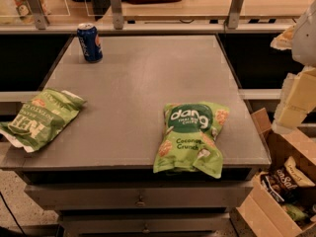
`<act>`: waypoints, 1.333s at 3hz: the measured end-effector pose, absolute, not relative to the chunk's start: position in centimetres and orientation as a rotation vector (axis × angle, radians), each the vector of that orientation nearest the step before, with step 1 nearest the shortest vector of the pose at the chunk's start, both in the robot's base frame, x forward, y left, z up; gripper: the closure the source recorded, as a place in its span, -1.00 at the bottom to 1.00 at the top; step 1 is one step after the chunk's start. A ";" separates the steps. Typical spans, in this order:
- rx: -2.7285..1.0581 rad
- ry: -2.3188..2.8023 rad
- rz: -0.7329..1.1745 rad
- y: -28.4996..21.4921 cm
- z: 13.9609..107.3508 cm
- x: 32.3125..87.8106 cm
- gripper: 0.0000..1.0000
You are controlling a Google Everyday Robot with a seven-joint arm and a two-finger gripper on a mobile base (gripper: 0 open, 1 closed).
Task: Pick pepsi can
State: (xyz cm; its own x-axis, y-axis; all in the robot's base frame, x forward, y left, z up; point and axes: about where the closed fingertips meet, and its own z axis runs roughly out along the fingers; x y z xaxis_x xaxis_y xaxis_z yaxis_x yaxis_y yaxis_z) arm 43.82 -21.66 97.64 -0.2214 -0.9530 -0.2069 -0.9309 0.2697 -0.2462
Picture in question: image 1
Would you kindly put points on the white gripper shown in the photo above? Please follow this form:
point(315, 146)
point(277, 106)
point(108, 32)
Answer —
point(305, 39)

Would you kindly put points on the blue pepsi can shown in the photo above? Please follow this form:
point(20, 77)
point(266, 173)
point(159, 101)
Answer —
point(88, 37)

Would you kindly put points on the yellow snack bag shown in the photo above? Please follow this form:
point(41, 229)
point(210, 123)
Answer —
point(299, 177)

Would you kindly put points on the dark sea salt snack bag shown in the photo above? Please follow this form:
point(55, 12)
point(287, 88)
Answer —
point(280, 186)

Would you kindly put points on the green dang rice chips bag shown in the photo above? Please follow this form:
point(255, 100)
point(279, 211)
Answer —
point(188, 143)

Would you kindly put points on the cardboard box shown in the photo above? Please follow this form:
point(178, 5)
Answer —
point(264, 215)

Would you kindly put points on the green snack bag in box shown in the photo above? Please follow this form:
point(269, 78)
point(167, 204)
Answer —
point(297, 213)

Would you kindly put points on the grey drawer cabinet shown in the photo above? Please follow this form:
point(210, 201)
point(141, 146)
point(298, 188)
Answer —
point(124, 201)

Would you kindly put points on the green kettle chips bag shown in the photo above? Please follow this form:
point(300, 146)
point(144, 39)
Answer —
point(41, 119)

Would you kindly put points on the right metal bracket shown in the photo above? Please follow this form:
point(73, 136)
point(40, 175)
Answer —
point(232, 20)

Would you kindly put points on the metal bracket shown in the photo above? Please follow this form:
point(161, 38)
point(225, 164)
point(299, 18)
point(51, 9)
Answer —
point(232, 20)
point(41, 22)
point(118, 20)

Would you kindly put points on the middle metal bracket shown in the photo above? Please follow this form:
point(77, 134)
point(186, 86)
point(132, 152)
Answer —
point(118, 20)

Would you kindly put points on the left metal bracket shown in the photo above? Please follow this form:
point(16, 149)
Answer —
point(41, 22)

